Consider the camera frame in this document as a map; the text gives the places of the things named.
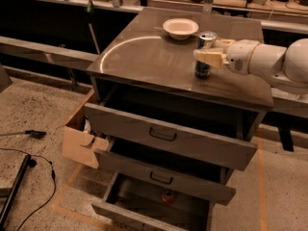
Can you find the top grey drawer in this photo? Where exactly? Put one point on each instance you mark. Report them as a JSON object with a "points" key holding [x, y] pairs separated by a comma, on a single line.
{"points": [[170, 128]]}

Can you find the grey metal drawer cabinet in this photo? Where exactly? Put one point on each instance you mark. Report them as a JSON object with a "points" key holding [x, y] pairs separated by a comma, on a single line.
{"points": [[143, 61]]}

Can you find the black bar on floor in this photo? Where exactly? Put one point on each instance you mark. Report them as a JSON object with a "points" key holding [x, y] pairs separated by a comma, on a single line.
{"points": [[9, 194]]}

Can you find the grey drawer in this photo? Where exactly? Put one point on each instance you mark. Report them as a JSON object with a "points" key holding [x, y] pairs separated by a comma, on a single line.
{"points": [[170, 128], [139, 205], [165, 169]]}

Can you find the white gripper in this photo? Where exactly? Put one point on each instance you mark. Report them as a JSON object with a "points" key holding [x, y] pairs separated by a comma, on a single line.
{"points": [[240, 56]]}

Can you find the black handled tool on floor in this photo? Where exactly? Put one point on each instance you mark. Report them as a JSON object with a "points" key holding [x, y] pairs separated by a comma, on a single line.
{"points": [[31, 133]]}

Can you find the white paper bowl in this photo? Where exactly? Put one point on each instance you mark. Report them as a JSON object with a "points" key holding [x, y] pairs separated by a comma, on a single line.
{"points": [[180, 28]]}

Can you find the middle grey drawer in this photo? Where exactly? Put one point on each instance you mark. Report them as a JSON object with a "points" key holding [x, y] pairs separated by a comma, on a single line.
{"points": [[165, 169]]}

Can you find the bottom grey drawer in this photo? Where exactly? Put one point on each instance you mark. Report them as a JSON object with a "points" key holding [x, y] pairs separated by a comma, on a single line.
{"points": [[139, 205]]}

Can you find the small red can in drawer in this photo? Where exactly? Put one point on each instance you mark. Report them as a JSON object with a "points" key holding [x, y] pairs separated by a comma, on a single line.
{"points": [[168, 196]]}

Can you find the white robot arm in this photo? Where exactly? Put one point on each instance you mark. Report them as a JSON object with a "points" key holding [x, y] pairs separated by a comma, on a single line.
{"points": [[284, 68]]}

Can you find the green handled stick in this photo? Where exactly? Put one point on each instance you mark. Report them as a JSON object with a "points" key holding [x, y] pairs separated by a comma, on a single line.
{"points": [[89, 12]]}

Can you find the red bull can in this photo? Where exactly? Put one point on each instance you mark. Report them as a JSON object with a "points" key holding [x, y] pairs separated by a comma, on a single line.
{"points": [[206, 40]]}

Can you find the cardboard box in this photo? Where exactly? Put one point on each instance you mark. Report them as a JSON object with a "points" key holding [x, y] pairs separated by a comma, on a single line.
{"points": [[78, 143]]}

